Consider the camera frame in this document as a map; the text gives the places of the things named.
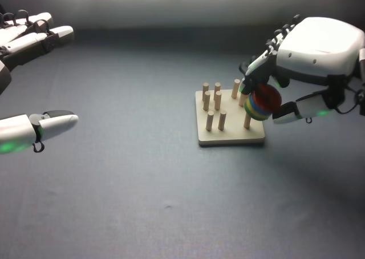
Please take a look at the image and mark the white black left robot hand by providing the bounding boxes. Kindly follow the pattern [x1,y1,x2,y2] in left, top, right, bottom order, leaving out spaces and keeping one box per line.
[0,10,79,155]

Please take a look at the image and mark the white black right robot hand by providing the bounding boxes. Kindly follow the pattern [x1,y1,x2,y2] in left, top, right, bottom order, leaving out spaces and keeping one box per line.
[238,13,365,126]

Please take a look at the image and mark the wooden peg board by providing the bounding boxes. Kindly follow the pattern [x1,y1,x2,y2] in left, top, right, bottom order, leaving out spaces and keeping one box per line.
[195,78,266,148]

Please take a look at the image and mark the grey table cloth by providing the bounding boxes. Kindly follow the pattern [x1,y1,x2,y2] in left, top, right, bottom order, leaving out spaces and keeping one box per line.
[0,27,365,259]

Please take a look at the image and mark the stack of coloured rings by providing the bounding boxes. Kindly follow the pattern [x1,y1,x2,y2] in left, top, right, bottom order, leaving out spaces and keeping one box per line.
[244,83,282,122]

